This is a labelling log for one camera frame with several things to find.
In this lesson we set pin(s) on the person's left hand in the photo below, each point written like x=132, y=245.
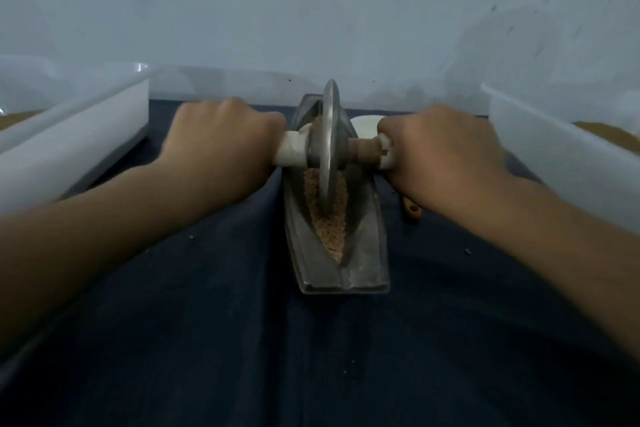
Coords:
x=220, y=151

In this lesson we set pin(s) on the person's right hand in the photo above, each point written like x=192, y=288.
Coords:
x=445, y=161

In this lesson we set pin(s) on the person's right fingers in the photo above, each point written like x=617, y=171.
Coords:
x=425, y=122

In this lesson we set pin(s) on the person's left fingers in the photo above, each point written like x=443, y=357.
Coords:
x=235, y=114

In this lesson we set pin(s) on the person's right forearm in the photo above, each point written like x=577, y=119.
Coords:
x=565, y=241

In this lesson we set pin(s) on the person's left forearm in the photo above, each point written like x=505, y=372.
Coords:
x=100, y=241

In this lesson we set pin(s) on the small white bowl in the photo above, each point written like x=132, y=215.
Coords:
x=364, y=125

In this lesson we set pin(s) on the small brown wooden piece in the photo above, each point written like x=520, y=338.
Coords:
x=412, y=209

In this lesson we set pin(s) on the metal boat-shaped grinding trough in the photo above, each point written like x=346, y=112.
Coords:
x=365, y=251

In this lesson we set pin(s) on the brown ground powder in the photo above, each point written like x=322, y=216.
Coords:
x=330, y=231

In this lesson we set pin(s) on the white plastic bin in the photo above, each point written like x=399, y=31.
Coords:
x=65, y=151
x=575, y=166

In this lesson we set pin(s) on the dark blue cloth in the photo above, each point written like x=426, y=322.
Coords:
x=210, y=341

